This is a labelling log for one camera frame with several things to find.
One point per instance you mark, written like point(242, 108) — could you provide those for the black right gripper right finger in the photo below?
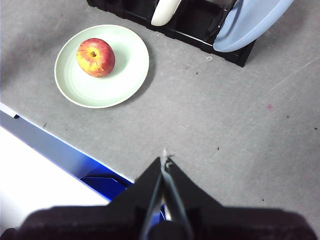
point(237, 225)

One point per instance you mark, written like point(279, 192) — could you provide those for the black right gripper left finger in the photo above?
point(100, 222)

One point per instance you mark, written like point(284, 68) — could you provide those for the light green round plate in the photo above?
point(100, 87)

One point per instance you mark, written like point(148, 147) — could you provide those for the red and yellow apple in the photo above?
point(96, 58)

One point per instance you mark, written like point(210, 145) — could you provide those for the light blue round plate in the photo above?
point(245, 27)

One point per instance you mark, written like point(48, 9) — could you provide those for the black plastic plate rack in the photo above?
point(195, 22)

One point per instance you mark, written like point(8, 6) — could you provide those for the cream white round plate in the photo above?
point(163, 13)

